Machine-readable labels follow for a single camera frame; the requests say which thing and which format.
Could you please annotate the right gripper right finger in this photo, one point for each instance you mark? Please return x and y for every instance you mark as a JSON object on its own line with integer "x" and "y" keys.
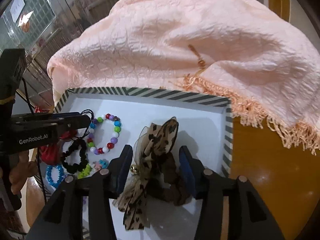
{"x": 192, "y": 171}

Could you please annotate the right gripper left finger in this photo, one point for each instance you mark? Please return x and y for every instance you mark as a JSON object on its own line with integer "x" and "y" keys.
{"x": 118, "y": 171}

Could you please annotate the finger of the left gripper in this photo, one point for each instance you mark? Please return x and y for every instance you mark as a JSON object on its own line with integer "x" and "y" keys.
{"x": 42, "y": 116}
{"x": 47, "y": 129}

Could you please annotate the leopard print bow scrunchie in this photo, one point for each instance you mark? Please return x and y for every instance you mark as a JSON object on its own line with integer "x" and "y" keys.
{"x": 154, "y": 174}

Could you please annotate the red bow hair clip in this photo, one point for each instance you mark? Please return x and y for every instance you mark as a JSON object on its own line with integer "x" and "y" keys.
{"x": 51, "y": 154}

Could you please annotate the person's left hand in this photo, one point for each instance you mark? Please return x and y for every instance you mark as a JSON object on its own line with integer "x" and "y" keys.
{"x": 21, "y": 172}

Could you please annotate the striped white tray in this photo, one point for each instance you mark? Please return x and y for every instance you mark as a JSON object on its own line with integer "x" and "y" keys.
{"x": 205, "y": 126}

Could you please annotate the metal folding gate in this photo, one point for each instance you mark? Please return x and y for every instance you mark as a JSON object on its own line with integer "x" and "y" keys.
{"x": 53, "y": 24}

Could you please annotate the pink fringed scarf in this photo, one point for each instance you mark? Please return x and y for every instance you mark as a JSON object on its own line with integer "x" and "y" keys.
{"x": 239, "y": 49}

